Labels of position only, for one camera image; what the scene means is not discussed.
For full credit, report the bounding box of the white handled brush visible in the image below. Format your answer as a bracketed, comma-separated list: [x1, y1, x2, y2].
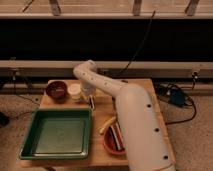
[89, 95, 95, 110]

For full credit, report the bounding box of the striped block in bowl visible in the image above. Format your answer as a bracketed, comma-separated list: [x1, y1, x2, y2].
[110, 123, 124, 151]

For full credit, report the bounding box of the wooden cutting board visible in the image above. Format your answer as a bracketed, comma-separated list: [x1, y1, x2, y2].
[40, 93, 89, 109]

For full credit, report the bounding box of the dark purple bowl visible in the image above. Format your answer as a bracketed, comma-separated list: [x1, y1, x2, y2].
[46, 81, 67, 101]

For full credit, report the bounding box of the white cup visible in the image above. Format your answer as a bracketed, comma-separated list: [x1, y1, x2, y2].
[68, 83, 82, 102]

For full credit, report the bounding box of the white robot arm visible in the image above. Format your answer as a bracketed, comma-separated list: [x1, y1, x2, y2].
[73, 60, 176, 171]

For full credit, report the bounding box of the green plastic tray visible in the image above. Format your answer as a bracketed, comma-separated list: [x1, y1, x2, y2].
[19, 109, 92, 160]

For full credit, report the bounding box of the blue power adapter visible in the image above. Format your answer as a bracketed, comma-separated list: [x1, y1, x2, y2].
[170, 90, 185, 107]

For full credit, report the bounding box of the yellow banana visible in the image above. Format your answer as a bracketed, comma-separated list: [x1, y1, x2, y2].
[99, 116, 116, 135]

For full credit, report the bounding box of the orange bowl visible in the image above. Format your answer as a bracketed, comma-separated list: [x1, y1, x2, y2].
[103, 127, 125, 155]

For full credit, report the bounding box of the black cable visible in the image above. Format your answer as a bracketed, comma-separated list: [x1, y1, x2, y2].
[118, 9, 157, 76]

